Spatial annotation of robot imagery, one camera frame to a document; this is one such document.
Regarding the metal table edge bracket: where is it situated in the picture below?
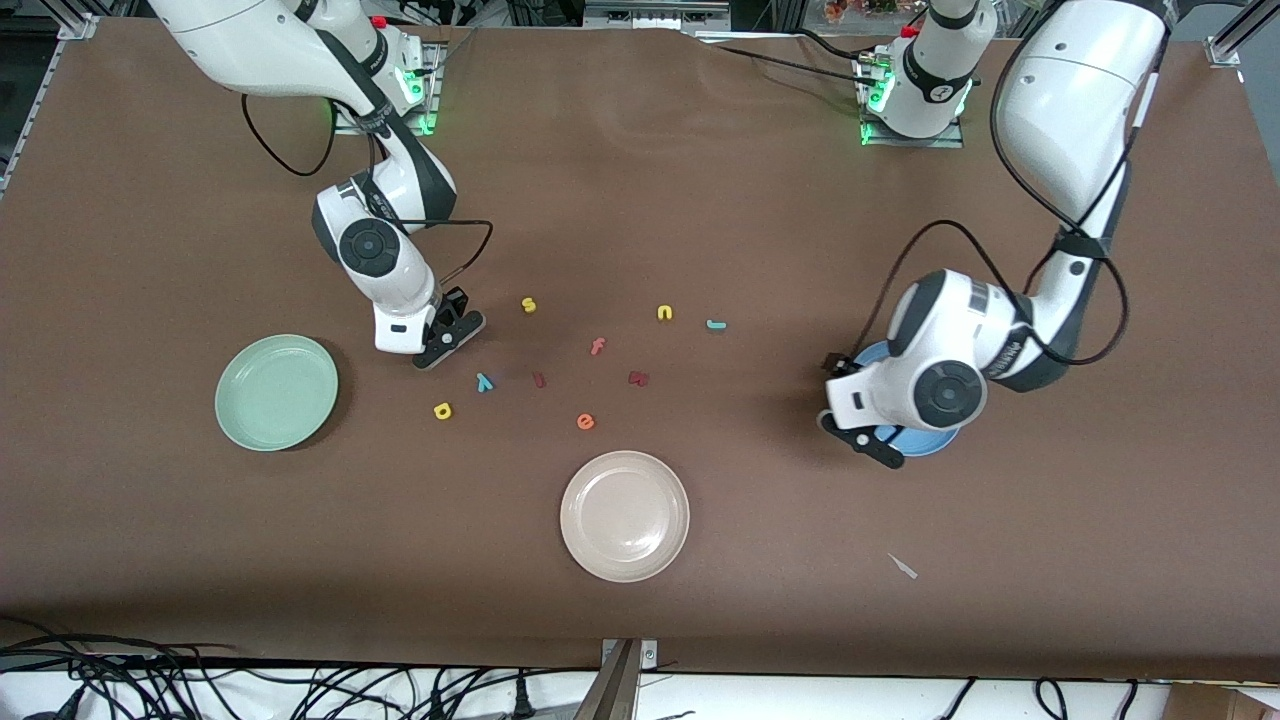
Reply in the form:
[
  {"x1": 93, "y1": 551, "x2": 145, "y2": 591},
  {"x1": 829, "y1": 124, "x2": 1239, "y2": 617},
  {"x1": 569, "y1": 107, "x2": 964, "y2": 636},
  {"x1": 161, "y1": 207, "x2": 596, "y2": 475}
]
[{"x1": 600, "y1": 638, "x2": 659, "y2": 673}]

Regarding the beige plate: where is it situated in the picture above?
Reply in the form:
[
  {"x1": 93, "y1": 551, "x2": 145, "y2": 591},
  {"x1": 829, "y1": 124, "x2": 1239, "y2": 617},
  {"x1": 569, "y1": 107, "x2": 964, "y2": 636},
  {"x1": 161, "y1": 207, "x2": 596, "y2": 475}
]
[{"x1": 560, "y1": 450, "x2": 691, "y2": 584}]

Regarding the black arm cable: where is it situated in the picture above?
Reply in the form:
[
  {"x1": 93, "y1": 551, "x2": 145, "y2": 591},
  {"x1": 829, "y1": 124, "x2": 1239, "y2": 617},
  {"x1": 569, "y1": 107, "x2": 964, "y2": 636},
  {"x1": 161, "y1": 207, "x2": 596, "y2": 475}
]
[
  {"x1": 860, "y1": 8, "x2": 1132, "y2": 367},
  {"x1": 240, "y1": 90, "x2": 496, "y2": 291}
]

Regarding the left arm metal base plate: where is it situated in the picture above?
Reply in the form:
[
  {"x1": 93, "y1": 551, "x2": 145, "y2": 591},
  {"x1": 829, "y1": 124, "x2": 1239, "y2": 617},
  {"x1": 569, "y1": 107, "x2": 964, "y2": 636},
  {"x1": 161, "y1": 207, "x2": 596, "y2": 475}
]
[{"x1": 860, "y1": 60, "x2": 967, "y2": 150}]

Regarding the black base cable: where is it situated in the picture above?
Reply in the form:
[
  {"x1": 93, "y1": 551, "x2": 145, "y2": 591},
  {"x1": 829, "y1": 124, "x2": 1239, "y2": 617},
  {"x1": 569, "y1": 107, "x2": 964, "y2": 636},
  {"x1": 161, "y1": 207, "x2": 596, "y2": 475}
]
[{"x1": 690, "y1": 28, "x2": 883, "y2": 89}]

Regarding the black floor cable tangle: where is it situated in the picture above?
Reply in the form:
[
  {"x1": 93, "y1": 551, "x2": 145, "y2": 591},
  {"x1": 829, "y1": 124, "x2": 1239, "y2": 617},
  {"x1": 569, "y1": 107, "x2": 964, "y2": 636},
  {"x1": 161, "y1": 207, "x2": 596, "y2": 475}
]
[{"x1": 0, "y1": 615, "x2": 251, "y2": 720}]

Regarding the brown table cover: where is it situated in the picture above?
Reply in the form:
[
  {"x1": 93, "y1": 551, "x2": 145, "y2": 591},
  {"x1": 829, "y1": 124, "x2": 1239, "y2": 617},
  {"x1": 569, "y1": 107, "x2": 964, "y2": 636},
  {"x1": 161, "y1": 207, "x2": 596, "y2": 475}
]
[{"x1": 0, "y1": 18, "x2": 1280, "y2": 683}]

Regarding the cardboard box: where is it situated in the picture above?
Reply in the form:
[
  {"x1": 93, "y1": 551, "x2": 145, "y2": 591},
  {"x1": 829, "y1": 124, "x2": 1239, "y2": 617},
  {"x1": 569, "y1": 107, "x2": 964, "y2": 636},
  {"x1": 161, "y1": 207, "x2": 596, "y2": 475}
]
[{"x1": 1163, "y1": 682, "x2": 1280, "y2": 720}]

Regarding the blue plate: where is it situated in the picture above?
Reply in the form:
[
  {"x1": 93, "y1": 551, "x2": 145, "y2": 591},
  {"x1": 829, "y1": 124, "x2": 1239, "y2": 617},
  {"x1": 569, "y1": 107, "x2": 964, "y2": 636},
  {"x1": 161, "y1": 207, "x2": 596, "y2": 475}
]
[{"x1": 850, "y1": 340, "x2": 963, "y2": 458}]

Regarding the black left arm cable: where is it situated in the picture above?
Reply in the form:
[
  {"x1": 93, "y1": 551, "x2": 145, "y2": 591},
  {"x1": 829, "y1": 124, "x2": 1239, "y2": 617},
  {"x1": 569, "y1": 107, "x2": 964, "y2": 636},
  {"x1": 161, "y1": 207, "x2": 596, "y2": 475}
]
[{"x1": 860, "y1": 8, "x2": 1132, "y2": 367}]

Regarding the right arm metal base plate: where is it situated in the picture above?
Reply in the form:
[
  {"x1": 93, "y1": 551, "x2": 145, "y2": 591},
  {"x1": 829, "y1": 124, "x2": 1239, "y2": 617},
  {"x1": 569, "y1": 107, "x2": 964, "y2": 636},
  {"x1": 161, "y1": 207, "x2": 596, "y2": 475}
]
[{"x1": 332, "y1": 40, "x2": 441, "y2": 137}]

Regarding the green plate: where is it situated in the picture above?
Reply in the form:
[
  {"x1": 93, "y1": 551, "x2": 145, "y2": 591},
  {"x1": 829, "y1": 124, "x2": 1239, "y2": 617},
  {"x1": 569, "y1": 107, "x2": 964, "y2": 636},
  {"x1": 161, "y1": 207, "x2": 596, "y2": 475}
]
[{"x1": 214, "y1": 333, "x2": 340, "y2": 453}]

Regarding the orange decoration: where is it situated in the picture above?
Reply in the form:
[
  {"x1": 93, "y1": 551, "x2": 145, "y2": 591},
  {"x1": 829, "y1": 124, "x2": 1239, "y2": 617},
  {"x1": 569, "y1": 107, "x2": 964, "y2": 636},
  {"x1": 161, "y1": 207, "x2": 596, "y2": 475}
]
[{"x1": 822, "y1": 0, "x2": 927, "y2": 24}]

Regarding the grey angled bar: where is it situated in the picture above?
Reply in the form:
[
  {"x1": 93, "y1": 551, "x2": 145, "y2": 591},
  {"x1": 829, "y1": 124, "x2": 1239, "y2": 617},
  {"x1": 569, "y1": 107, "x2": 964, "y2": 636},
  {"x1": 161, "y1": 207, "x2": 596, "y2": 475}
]
[{"x1": 574, "y1": 640, "x2": 641, "y2": 720}]

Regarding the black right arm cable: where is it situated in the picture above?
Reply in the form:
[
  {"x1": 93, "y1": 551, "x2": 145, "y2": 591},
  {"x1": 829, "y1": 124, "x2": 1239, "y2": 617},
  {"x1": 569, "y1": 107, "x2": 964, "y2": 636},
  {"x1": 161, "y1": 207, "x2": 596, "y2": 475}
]
[{"x1": 240, "y1": 90, "x2": 496, "y2": 291}]

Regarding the aluminium frame profile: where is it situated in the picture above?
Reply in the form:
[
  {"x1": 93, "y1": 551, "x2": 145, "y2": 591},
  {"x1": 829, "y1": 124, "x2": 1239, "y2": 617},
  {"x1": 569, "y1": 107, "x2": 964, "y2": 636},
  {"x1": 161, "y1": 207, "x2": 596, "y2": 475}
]
[{"x1": 583, "y1": 0, "x2": 734, "y2": 32}]

